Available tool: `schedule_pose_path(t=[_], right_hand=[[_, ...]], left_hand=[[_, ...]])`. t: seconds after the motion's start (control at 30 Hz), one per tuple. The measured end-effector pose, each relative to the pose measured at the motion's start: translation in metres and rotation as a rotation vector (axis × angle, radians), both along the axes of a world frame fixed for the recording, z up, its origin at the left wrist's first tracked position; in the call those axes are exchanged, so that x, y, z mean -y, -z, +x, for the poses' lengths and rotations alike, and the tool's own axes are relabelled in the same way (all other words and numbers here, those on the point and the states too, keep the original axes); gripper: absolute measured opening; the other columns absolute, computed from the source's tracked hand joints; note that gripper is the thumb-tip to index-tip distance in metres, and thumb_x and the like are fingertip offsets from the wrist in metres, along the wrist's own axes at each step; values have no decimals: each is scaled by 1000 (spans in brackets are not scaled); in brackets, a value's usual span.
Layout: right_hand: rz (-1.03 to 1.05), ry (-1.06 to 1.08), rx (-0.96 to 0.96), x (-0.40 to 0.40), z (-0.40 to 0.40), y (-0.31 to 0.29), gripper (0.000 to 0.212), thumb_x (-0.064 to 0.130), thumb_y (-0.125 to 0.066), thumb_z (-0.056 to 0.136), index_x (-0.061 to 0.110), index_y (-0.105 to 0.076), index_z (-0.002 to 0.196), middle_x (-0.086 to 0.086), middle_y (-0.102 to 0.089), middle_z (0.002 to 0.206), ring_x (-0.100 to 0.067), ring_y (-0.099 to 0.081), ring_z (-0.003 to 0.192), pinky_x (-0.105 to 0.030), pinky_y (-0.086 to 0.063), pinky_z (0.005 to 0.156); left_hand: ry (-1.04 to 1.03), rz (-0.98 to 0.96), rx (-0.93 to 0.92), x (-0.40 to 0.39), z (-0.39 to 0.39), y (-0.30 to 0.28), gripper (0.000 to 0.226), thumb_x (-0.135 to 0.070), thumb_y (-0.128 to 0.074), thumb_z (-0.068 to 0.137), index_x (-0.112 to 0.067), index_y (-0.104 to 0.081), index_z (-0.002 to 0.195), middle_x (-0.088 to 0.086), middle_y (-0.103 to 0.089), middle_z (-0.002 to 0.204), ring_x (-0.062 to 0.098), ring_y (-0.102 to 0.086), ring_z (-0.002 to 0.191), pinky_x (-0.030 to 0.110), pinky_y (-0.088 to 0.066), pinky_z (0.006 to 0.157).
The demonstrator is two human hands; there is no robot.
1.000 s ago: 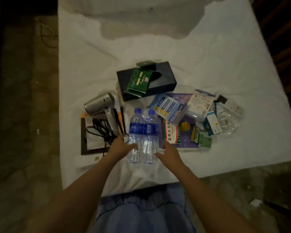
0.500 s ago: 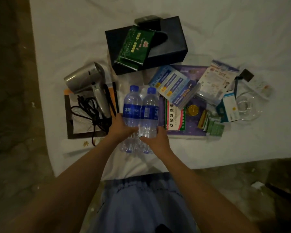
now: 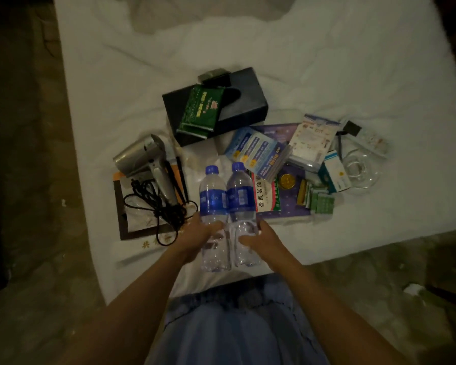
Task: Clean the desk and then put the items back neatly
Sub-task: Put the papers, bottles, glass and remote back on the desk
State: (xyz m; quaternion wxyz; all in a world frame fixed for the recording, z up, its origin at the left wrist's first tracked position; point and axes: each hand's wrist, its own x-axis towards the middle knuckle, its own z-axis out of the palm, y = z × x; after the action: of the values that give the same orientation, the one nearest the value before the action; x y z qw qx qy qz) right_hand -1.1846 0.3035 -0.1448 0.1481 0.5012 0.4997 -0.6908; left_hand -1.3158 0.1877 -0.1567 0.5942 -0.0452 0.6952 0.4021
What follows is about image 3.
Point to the person's right hand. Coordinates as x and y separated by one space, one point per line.
266 245

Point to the person's left hand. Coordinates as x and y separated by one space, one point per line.
194 239

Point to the clear water bottle blue label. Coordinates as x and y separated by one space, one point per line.
242 197
213 201

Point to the small white box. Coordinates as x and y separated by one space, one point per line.
264 194

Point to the white notepad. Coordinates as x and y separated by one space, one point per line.
141 216

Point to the small orange jar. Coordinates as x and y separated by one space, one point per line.
287 181

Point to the small green white packet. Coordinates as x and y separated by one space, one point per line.
319 201

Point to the silver hair dryer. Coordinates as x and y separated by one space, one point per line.
141 155

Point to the small teal box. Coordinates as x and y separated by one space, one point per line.
334 172

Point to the clear glass ashtray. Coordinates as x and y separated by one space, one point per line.
361 169

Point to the dark green packet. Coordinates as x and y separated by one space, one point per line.
200 110

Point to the black tissue box green label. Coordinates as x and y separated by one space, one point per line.
247 102

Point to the white remote control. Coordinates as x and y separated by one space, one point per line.
369 139

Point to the person's right forearm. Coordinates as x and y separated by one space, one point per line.
334 315

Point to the person's left forearm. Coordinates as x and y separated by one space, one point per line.
129 315

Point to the person's blue trousers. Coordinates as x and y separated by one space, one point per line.
235 323

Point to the white bed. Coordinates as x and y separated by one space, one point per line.
365 72

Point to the rumpled white duvet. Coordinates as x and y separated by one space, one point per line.
205 11

